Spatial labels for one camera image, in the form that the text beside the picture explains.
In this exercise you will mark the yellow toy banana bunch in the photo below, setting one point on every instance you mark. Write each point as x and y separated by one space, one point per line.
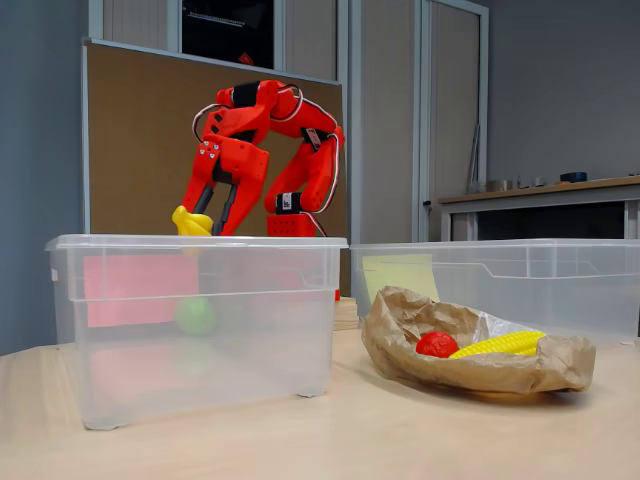
192 222

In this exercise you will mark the yellow paper note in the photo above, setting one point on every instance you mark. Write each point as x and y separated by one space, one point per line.
400 272

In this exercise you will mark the metal pot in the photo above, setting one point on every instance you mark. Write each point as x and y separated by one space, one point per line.
500 186

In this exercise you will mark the red robot arm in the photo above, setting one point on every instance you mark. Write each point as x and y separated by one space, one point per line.
310 165

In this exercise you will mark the brown paper bag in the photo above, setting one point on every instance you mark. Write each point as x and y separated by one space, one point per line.
450 375

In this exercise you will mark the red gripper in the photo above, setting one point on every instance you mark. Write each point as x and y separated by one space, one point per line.
242 167

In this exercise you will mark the tall grey cabinet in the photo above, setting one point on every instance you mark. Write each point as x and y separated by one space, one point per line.
385 40

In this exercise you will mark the light green toy apple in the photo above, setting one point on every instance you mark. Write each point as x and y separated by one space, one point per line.
195 316

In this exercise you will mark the small white cup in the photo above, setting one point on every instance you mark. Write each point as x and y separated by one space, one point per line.
540 181

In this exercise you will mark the sideboard with wooden top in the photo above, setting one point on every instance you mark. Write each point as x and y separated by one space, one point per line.
575 220

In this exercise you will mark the blue round item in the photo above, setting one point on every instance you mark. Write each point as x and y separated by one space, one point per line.
573 177

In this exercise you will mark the leaning metal rods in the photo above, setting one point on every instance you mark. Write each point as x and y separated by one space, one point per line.
474 160

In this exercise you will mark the red toy tomato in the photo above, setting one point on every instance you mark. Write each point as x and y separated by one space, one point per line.
436 345

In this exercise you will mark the brown cork pin board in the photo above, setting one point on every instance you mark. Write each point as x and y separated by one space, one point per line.
125 150

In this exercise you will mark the clear plastic bin pink note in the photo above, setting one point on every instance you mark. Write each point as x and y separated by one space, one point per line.
225 360

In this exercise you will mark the yellow toy corn cob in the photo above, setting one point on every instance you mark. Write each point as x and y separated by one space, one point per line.
505 344

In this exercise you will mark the pink paper note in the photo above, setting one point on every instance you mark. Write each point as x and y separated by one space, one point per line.
140 290

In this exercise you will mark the wooden base block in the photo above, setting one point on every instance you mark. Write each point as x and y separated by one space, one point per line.
346 315

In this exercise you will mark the clear plastic bin yellow note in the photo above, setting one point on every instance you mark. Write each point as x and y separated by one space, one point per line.
575 300

